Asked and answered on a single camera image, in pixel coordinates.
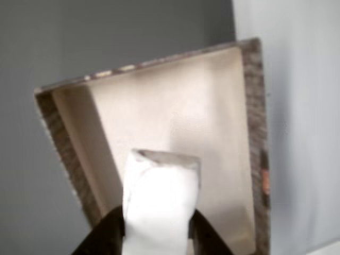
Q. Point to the white block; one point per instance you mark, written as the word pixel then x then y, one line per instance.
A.
pixel 159 199

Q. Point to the stone-patterned cardboard box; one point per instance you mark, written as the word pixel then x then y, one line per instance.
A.
pixel 186 106

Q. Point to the grey table mat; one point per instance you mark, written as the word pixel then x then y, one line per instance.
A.
pixel 40 40

